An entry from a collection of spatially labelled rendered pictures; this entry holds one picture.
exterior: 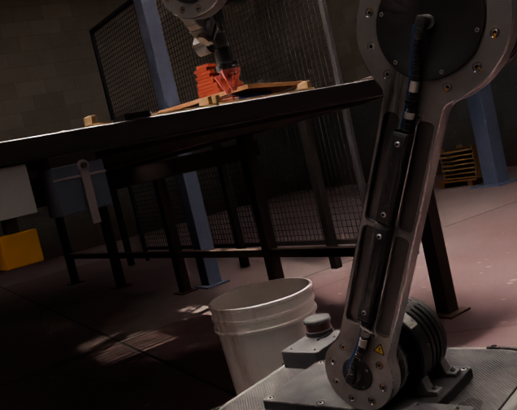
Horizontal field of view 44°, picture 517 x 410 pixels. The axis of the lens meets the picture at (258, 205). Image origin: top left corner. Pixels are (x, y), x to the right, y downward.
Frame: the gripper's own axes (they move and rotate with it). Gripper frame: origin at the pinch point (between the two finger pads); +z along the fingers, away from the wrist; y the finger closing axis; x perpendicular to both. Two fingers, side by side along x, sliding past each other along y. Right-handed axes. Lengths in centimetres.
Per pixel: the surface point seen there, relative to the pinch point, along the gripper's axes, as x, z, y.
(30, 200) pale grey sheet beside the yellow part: -68, 21, 57
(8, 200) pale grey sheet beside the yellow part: -72, 20, 59
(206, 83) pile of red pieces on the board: 8, -13, -80
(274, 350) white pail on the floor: -19, 74, 58
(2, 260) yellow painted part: -77, 33, 62
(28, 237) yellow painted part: -70, 29, 61
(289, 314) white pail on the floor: -12, 65, 59
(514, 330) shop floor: 65, 99, 37
